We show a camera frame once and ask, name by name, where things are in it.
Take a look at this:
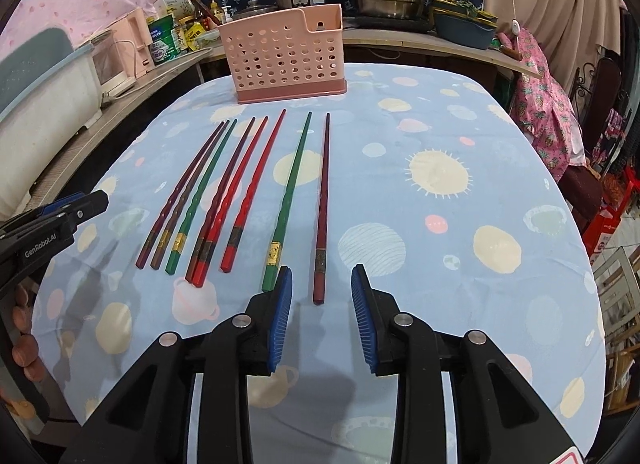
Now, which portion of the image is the white and green carton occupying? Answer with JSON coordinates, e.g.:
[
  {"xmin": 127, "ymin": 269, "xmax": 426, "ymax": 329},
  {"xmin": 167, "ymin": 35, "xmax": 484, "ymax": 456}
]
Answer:
[{"xmin": 152, "ymin": 0, "xmax": 194, "ymax": 21}]

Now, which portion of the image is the dark brown-red chopstick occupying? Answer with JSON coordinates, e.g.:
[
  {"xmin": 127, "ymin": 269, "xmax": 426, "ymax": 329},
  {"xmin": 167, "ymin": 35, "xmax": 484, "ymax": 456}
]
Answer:
[{"xmin": 184, "ymin": 117, "xmax": 256, "ymax": 282}]

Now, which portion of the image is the dark red chopstick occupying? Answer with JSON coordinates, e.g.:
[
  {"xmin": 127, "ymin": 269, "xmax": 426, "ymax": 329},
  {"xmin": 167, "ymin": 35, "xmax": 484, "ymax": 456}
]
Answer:
[{"xmin": 312, "ymin": 113, "xmax": 331, "ymax": 306}]

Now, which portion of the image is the maroon chopstick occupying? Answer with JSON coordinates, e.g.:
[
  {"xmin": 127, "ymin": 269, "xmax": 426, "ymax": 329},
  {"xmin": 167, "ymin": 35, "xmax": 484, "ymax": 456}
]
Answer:
[{"xmin": 136, "ymin": 121, "xmax": 225, "ymax": 268}]

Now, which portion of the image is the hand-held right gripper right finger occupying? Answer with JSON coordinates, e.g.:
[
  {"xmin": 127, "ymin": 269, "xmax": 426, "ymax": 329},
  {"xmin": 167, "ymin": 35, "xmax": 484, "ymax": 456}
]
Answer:
[{"xmin": 350, "ymin": 264, "xmax": 586, "ymax": 464}]

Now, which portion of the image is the glass pot lid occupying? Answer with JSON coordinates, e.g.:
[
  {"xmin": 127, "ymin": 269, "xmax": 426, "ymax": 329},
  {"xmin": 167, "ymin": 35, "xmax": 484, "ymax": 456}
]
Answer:
[{"xmin": 232, "ymin": 0, "xmax": 279, "ymax": 23}]

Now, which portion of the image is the red cardboard box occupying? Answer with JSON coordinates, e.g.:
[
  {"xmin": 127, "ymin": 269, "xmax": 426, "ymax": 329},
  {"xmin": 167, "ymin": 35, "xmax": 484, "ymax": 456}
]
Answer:
[{"xmin": 582, "ymin": 203, "xmax": 624, "ymax": 256}]

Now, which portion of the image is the person's left hand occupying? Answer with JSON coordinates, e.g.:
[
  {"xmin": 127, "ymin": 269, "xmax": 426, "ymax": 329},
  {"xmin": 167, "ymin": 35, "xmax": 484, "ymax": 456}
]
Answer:
[{"xmin": 10, "ymin": 284, "xmax": 49, "ymax": 381}]

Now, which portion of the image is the green and white tin can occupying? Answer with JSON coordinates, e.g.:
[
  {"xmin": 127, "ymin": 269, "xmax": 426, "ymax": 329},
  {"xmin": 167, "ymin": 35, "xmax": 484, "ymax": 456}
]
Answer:
[{"xmin": 146, "ymin": 15, "xmax": 182, "ymax": 65}]

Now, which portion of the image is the black metal chair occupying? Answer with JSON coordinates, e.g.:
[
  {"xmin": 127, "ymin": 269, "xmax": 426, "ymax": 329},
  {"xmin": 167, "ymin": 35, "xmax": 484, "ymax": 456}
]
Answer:
[{"xmin": 574, "ymin": 56, "xmax": 627, "ymax": 112}]

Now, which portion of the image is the pink kitchen appliance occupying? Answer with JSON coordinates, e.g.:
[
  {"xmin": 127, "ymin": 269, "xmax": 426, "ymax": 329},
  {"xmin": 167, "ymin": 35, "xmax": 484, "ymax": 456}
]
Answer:
[{"xmin": 115, "ymin": 7, "xmax": 154, "ymax": 80}]

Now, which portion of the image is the beige curtain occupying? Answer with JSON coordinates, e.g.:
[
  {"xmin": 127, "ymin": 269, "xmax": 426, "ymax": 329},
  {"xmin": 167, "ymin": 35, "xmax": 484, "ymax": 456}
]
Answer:
[{"xmin": 482, "ymin": 0, "xmax": 629, "ymax": 96}]

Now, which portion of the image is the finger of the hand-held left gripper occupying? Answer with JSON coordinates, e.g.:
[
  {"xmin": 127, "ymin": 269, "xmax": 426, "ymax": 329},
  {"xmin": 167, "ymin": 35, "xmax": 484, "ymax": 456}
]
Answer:
[
  {"xmin": 47, "ymin": 189, "xmax": 110, "ymax": 234},
  {"xmin": 0, "ymin": 193, "xmax": 87, "ymax": 236}
]

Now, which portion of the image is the white plastic tub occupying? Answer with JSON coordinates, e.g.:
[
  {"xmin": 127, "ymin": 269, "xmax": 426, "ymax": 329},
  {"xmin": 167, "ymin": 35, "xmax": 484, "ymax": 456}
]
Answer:
[{"xmin": 0, "ymin": 26, "xmax": 104, "ymax": 141}]

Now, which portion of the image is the blue planet-print tablecloth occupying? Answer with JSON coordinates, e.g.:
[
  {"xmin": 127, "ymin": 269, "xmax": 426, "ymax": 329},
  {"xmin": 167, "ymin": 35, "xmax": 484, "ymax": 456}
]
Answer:
[{"xmin": 30, "ymin": 63, "xmax": 609, "ymax": 464}]

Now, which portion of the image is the brown chopstick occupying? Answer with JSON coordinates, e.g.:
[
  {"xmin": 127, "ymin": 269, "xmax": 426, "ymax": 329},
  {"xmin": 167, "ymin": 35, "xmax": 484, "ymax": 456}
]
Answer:
[{"xmin": 150, "ymin": 119, "xmax": 230, "ymax": 273}]

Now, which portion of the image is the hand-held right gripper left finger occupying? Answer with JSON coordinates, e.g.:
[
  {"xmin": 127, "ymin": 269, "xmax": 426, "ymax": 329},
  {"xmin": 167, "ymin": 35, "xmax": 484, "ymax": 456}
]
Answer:
[{"xmin": 60, "ymin": 265, "xmax": 294, "ymax": 464}]

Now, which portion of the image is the pink perforated utensil basket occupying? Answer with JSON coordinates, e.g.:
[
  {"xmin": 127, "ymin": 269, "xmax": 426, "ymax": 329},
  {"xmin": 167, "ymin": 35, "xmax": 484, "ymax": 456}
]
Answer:
[{"xmin": 218, "ymin": 3, "xmax": 348, "ymax": 105}]

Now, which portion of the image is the pink floral garment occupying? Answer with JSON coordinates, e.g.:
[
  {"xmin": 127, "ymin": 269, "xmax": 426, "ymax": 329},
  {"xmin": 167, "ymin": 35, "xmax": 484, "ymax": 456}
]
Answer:
[{"xmin": 512, "ymin": 26, "xmax": 586, "ymax": 181}]

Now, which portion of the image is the blue plastic basin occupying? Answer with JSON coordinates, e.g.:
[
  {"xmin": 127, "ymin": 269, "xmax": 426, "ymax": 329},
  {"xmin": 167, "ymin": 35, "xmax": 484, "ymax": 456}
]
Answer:
[{"xmin": 432, "ymin": 11, "xmax": 496, "ymax": 50}]

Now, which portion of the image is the yellow packet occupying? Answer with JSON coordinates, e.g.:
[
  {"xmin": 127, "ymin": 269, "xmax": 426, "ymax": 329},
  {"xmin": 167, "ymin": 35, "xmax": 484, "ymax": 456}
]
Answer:
[{"xmin": 184, "ymin": 20, "xmax": 204, "ymax": 53}]

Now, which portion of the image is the clear food container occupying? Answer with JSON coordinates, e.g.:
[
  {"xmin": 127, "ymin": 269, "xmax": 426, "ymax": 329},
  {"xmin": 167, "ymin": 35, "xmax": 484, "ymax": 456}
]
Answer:
[{"xmin": 192, "ymin": 27, "xmax": 224, "ymax": 51}]

